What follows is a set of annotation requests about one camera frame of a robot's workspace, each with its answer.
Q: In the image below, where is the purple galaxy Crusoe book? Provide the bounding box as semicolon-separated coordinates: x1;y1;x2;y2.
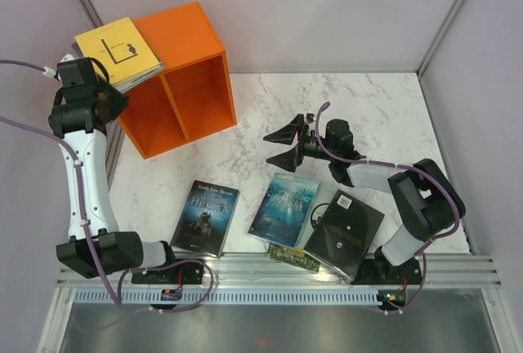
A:
71;42;165;94

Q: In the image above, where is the orange wooden shelf box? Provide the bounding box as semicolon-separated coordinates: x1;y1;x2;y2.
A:
118;2;237;159

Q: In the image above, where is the black book with barcode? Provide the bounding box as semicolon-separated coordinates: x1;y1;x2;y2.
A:
304;190;384;281

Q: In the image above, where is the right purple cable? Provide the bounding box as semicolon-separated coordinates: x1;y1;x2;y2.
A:
312;101;467;315

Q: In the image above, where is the pale Great Gatsby book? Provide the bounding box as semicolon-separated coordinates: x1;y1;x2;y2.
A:
297;184;337;248

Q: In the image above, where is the green garden book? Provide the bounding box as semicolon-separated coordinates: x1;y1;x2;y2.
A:
266;244;320;273

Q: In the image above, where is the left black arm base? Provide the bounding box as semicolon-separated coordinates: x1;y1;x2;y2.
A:
131;259;204;288

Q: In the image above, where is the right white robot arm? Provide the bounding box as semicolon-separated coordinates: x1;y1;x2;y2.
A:
263;114;466;283

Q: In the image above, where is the yellow book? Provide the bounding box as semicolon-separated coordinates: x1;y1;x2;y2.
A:
75;17;161;84

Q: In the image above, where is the teal Jules Verne book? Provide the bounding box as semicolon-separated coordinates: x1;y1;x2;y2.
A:
248;172;320;248

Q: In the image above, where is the aluminium rail frame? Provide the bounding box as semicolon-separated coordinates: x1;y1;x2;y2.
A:
36;123;523;353

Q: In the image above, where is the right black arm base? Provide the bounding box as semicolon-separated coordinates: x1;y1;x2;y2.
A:
351;258;422;286

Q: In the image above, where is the dark Wuthering Heights book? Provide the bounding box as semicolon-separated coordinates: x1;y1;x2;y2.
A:
171;180;239;258

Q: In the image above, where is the white slotted cable duct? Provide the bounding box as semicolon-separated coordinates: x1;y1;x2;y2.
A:
73;290;379;306

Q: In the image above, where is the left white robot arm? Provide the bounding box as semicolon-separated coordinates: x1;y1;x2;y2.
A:
48;56;179;284

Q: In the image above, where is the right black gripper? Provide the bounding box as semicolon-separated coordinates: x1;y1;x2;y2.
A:
263;114;336;172

